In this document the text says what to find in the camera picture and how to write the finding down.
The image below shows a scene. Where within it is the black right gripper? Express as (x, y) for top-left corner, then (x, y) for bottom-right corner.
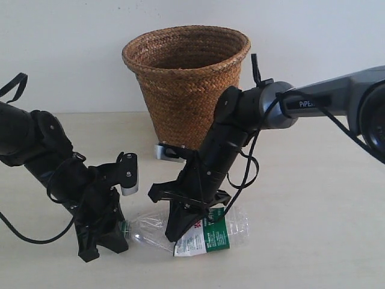
(149, 153), (232, 242)

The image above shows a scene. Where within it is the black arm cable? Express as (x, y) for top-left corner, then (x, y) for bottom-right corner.
(195, 53), (385, 217)
(0, 72), (91, 244)

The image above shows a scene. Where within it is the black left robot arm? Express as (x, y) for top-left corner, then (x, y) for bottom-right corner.
(1, 103), (131, 262)

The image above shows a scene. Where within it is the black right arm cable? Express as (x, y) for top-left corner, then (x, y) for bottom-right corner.
(195, 53), (385, 217)

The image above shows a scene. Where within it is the brown woven wicker basket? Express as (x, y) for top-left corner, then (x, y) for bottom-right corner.
(122, 25), (251, 149)

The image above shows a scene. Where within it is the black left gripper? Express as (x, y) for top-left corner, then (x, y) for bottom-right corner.
(65, 168), (129, 262)

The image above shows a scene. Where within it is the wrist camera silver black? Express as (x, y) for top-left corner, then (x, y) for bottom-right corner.
(154, 143), (195, 163)
(117, 152), (139, 196)

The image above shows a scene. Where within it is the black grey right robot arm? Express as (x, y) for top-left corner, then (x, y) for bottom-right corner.
(148, 66), (384, 242)

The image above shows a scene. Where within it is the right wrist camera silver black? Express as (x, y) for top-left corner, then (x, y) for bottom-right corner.
(154, 143), (195, 163)

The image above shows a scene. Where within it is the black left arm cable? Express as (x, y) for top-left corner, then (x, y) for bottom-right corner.
(0, 72), (91, 244)

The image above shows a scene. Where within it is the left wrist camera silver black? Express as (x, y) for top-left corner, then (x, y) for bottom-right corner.
(117, 152), (139, 196)

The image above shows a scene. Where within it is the clear plastic bottle green label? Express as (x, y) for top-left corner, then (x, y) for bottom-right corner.
(119, 207), (249, 257)

